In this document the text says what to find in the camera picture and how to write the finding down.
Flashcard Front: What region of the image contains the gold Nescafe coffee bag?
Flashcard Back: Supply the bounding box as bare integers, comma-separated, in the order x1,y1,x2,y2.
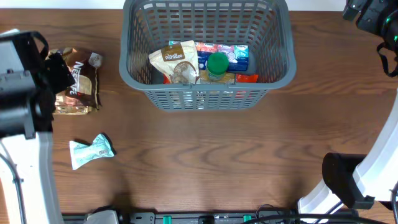
49,47,103,115

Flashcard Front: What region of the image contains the teal white snack packet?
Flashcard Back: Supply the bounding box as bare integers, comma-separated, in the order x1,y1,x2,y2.
69,134,116,170

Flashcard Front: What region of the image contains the clear nut mix bag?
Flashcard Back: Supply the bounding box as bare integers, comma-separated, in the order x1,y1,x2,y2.
149,40,200,85

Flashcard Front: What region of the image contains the Kleenex tissue multipack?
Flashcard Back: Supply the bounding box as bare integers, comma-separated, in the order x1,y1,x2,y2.
194,42,249,72

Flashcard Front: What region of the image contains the orange cracker packet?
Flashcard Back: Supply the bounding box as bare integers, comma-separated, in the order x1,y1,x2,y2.
162,73,259,85

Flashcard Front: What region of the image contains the green lid jar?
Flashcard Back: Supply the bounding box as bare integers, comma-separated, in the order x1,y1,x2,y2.
206,52,229,80

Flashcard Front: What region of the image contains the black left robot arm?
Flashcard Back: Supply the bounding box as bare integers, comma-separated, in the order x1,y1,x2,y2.
1,29,75,223

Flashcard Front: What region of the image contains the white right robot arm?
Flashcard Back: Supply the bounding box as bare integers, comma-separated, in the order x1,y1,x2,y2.
294,0,397,223

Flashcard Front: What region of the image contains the grey plastic basket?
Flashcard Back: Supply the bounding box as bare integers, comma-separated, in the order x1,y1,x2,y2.
119,0,297,111

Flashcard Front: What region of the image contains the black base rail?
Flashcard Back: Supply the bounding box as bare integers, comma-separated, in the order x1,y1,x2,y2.
62,209,359,224

